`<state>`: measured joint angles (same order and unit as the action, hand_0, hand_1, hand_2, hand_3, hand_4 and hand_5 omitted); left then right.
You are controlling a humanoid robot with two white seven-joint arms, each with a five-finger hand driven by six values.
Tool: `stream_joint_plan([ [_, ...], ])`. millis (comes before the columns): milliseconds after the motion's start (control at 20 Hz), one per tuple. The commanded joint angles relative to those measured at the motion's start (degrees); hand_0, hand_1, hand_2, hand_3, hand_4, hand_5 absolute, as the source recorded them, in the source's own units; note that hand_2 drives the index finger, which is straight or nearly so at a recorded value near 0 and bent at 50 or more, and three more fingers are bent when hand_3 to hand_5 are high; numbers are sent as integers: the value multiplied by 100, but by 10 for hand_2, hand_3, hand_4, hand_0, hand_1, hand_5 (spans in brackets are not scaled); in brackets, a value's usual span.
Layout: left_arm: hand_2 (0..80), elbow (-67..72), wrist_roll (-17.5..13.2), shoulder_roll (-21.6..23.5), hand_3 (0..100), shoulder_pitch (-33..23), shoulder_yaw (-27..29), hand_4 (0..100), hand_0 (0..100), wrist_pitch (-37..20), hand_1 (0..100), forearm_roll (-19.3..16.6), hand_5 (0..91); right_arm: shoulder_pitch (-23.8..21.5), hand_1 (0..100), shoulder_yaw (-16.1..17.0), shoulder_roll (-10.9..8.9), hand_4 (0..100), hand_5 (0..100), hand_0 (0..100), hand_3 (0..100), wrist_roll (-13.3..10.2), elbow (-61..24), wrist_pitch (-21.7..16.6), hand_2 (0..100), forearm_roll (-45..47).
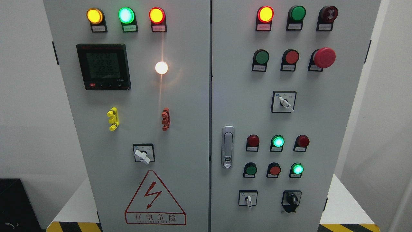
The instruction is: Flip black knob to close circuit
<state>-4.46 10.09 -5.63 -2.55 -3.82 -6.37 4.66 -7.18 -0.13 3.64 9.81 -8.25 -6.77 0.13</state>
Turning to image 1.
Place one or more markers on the black knob selector switch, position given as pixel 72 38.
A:
pixel 291 200

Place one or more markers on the grey electrical cabinet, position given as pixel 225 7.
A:
pixel 209 47

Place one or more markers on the red terminal connector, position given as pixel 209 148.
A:
pixel 165 119

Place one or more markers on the dark red indicator light left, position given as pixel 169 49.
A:
pixel 252 143

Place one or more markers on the dark red indicator light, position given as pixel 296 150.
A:
pixel 301 143
pixel 252 143

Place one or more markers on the white glowing indicator light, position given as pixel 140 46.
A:
pixel 161 67

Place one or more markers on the green push button lower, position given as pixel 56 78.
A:
pixel 250 170

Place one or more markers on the green push button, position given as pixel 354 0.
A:
pixel 295 18
pixel 250 170

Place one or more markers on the green lit indicator light middle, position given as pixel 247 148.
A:
pixel 277 143

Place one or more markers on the green push button second row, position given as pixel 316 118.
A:
pixel 260 60

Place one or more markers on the red push button lower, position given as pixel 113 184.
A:
pixel 273 170

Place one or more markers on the yellow terminal connector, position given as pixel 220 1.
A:
pixel 113 116

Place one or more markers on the dark red indicator light right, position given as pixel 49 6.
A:
pixel 301 143

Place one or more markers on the red push button second row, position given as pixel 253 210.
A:
pixel 289 60

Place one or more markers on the red electric hazard warning sticker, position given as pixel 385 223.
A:
pixel 153 204

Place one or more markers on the green lit button lower right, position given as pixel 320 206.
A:
pixel 296 170

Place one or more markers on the red indicator light top left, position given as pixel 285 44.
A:
pixel 157 18

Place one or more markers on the black digital power meter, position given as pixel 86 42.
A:
pixel 104 67

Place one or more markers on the red indicator light right door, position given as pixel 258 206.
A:
pixel 264 18

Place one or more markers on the green indicator light top left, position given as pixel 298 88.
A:
pixel 128 20

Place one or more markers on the red emergency stop button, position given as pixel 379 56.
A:
pixel 321 58

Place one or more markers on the green push button top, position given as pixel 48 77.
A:
pixel 295 18

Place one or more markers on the yellow indicator light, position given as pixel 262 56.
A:
pixel 97 21

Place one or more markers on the dark red buzzer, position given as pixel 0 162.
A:
pixel 327 15

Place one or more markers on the black box lower left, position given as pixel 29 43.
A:
pixel 16 212

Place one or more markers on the silver door lock handle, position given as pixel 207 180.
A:
pixel 227 146

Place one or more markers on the white selector switch left door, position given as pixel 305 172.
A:
pixel 144 152

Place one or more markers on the white selector switch upper right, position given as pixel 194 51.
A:
pixel 283 101

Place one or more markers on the white selector switch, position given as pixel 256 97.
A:
pixel 248 198
pixel 283 101

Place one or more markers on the white selector switch bottom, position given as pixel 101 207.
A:
pixel 248 198

